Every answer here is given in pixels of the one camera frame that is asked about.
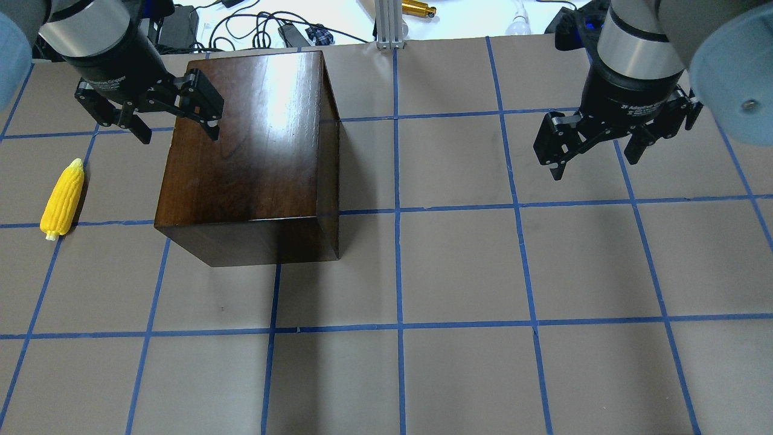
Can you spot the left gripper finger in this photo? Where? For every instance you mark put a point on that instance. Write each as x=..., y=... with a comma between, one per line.
x=106, y=114
x=191, y=96

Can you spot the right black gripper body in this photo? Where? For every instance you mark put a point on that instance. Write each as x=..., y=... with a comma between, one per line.
x=632, y=95

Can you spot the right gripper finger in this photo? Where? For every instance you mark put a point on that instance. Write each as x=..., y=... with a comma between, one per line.
x=562, y=137
x=681, y=109

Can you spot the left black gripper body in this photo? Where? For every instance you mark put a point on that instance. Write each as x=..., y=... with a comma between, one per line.
x=116, y=67

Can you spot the yellow toy corn cob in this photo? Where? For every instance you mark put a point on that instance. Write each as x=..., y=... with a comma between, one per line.
x=59, y=213

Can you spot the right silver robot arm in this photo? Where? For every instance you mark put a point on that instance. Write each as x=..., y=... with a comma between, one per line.
x=654, y=65

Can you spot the dark brown wooden drawer cabinet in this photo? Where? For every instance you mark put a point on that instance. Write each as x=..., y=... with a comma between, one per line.
x=267, y=191

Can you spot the black power adapter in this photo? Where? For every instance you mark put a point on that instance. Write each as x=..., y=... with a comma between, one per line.
x=178, y=31

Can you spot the white light bulb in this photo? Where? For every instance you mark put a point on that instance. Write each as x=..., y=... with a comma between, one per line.
x=520, y=22

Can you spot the brass cylinder tool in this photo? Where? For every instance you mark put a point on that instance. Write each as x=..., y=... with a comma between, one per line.
x=418, y=9

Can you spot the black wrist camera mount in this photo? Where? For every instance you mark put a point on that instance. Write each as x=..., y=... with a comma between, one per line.
x=573, y=29

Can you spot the aluminium frame post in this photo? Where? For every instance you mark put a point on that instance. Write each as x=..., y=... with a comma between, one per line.
x=389, y=25

